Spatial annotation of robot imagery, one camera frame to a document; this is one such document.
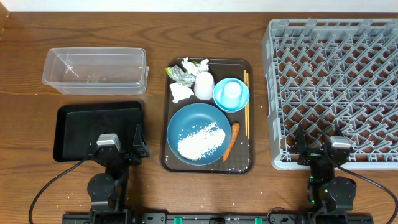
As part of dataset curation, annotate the pale pink cup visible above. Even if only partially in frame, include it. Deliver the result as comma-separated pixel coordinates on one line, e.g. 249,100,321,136
194,72,215,100

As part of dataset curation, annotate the black waste tray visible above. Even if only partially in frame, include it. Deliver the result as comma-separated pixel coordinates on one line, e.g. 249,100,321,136
53,101,143,162

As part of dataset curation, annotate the wooden chopstick left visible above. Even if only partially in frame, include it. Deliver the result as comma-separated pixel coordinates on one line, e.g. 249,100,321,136
244,70,248,137

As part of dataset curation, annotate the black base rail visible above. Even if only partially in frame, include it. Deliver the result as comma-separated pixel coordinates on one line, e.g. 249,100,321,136
61,212,374,224

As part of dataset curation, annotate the grey dishwasher rack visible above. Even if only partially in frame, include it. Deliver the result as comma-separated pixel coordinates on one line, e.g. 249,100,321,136
262,19,397,170

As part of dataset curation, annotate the dark brown serving tray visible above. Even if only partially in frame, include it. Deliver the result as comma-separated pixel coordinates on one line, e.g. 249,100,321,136
160,58,255,174

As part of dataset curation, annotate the clear plastic bin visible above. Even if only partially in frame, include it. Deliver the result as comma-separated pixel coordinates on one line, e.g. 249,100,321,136
42,47,149,95

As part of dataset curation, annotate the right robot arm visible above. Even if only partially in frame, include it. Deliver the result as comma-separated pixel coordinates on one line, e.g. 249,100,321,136
291,125,356,214

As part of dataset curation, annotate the crumpled white tissue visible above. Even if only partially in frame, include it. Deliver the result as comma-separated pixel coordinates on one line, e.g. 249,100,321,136
170,83,194,103
181,57,209,76

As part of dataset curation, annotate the crumpled foil wrapper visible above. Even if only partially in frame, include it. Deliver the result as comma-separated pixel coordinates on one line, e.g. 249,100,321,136
165,65,196,87

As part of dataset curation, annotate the orange carrot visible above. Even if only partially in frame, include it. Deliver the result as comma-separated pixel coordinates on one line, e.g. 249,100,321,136
223,122,240,162

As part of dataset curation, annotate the light blue cup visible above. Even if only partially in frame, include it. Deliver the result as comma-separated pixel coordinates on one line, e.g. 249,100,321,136
220,81,242,110

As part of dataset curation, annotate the crumpled white tissue lower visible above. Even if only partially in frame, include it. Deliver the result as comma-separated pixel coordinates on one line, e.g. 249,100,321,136
170,83,194,103

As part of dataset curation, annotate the dark blue plate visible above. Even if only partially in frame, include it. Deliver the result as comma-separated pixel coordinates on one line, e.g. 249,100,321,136
166,103,231,166

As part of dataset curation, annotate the white rice pile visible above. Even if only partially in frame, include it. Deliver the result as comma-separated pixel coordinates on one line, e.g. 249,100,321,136
177,122,226,161

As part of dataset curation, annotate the light blue bowl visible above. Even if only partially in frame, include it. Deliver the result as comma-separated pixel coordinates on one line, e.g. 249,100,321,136
213,78,250,113

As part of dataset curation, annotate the crumpled white tissue top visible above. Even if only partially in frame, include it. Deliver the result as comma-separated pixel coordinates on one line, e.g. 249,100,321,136
181,57,209,76

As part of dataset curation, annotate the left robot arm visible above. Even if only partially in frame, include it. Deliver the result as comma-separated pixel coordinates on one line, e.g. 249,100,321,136
87,124,149,215

